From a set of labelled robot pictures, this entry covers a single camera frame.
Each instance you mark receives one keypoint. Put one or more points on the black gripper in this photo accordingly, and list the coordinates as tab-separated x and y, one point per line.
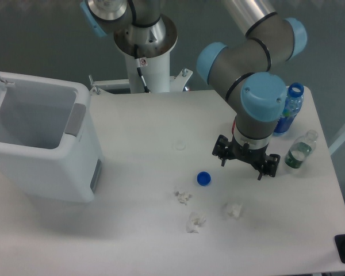
257	158

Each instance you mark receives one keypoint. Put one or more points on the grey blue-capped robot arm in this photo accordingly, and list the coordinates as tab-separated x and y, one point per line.
241	75

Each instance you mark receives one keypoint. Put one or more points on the right crumpled paper ball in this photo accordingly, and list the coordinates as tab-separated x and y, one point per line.
233	210

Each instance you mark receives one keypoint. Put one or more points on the crumpled paper ball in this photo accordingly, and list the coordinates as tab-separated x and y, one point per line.
182	196
195	221
233	210

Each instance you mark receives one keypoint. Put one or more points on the left crumpled paper ball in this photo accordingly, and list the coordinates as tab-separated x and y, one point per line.
182	196

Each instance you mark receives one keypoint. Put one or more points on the middle crumpled paper ball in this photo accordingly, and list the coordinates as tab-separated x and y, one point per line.
195	221

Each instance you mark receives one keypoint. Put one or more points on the blue bottle cap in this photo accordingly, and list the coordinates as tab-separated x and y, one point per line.
203	178

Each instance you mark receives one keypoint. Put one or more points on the clear green-label bottle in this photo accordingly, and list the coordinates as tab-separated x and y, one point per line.
302	147

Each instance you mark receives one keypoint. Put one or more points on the clear bottle cap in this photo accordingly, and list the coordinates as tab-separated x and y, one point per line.
179	145

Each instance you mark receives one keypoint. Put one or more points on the blue plastic bottle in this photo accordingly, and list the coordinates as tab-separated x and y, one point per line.
293	104

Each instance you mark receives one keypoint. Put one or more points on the white trash bin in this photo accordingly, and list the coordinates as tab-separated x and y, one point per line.
48	143

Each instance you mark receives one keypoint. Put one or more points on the white mounting bracket frame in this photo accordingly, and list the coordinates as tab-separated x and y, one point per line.
122	86

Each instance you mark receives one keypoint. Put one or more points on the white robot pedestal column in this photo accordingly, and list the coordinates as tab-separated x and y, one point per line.
147	52

